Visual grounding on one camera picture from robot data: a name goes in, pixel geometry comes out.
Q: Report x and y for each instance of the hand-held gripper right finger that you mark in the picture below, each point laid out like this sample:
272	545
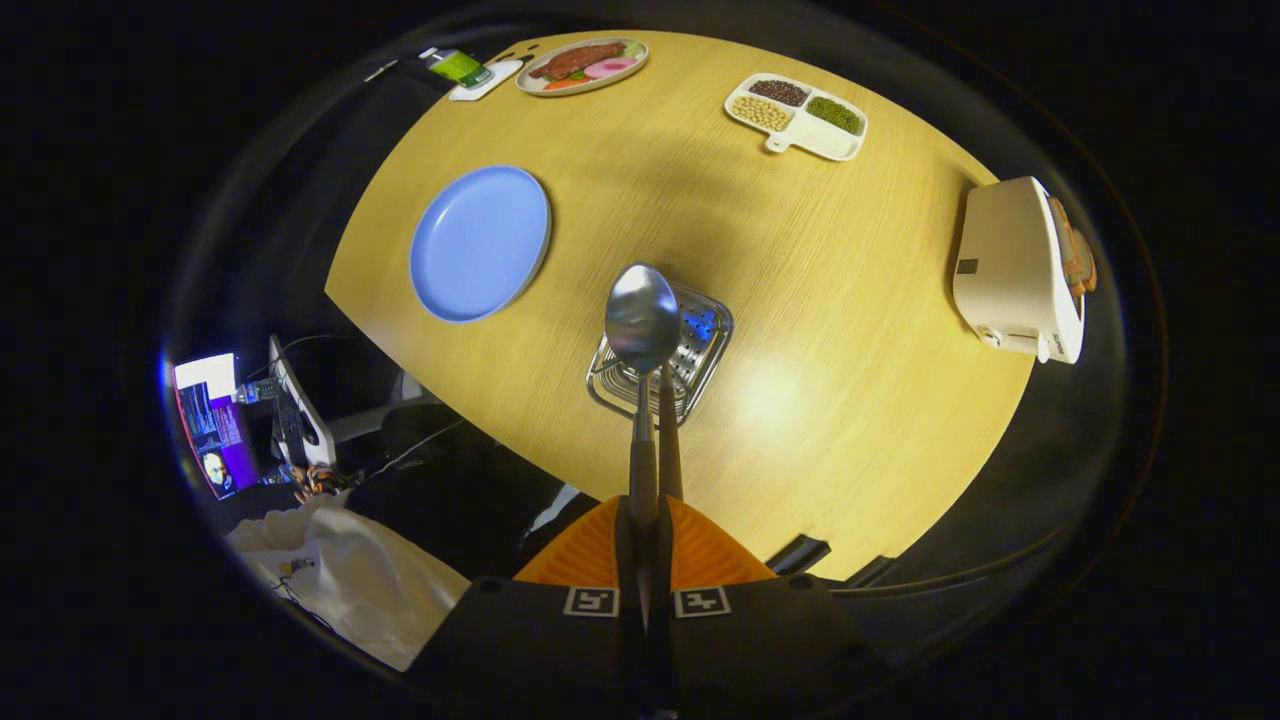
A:
770	640

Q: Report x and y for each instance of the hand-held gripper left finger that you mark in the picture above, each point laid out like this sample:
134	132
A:
530	640

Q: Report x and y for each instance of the white cloth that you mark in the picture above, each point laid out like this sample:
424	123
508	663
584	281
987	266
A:
350	590

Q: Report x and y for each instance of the lit computer screen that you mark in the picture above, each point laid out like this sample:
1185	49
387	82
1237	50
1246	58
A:
215	430

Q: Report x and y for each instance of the blue plate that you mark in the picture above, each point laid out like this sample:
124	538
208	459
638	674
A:
480	245

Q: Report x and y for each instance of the white toaster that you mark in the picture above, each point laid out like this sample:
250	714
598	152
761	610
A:
1010	270

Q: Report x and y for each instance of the toast slice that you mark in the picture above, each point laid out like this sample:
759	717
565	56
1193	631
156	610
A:
1062	235
1085	268

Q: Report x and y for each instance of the white divided bean dish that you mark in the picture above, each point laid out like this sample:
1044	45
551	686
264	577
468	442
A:
800	130

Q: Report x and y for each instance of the white square coaster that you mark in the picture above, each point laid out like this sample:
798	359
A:
495	80

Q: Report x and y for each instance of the plate of toy food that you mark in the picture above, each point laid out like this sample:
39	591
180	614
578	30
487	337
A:
580	66

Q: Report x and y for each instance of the green drink bottle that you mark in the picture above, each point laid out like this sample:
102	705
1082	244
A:
458	67

